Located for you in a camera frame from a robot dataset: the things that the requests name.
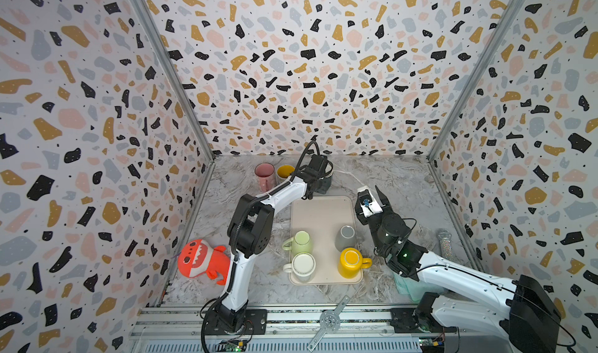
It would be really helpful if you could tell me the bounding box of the blue butterfly mug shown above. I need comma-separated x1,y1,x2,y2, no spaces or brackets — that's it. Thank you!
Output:
276,165,295,183

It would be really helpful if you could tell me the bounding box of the pink mug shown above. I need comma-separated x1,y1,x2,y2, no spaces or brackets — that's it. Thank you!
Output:
254,162,277,193

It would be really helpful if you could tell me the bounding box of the light green mug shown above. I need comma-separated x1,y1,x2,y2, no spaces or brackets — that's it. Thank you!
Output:
282,230,313,257

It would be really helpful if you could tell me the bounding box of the dark green mug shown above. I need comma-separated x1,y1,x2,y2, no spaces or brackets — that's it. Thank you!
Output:
316,162,333,194

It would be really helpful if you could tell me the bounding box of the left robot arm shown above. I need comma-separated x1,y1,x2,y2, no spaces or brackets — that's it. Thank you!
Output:
203,154,331,333

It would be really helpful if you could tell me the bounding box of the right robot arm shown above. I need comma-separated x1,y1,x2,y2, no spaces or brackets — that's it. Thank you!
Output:
355,186,562,352

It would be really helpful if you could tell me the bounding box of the grey mug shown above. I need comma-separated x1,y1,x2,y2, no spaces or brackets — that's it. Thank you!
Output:
335,225,358,252

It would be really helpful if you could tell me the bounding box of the yellow mug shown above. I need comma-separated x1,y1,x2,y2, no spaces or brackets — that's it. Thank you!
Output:
338,247,372,279

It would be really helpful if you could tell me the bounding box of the white mug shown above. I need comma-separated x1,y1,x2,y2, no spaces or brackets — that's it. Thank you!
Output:
283,253,316,283

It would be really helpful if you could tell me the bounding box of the beige plastic tray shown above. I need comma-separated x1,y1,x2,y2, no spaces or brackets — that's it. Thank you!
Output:
291,196,363,285

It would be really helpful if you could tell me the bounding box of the glitter filled glass tube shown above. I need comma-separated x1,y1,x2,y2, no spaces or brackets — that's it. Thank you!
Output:
437,230,453,259

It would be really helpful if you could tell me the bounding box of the light green cloth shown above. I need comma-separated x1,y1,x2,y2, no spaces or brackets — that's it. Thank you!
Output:
393,274,446,303

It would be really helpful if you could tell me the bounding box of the red shark toy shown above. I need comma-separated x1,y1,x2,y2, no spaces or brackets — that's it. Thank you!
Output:
178,239,230,285

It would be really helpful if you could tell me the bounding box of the left black corrugated cable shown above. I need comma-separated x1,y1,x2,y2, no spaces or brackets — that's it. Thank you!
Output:
228,140,323,261

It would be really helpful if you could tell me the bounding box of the metal perforated bracket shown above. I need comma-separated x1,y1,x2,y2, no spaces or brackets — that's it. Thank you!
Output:
307,295,350,352

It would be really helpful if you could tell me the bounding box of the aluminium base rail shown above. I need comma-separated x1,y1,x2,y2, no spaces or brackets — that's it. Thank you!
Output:
125,303,514,352

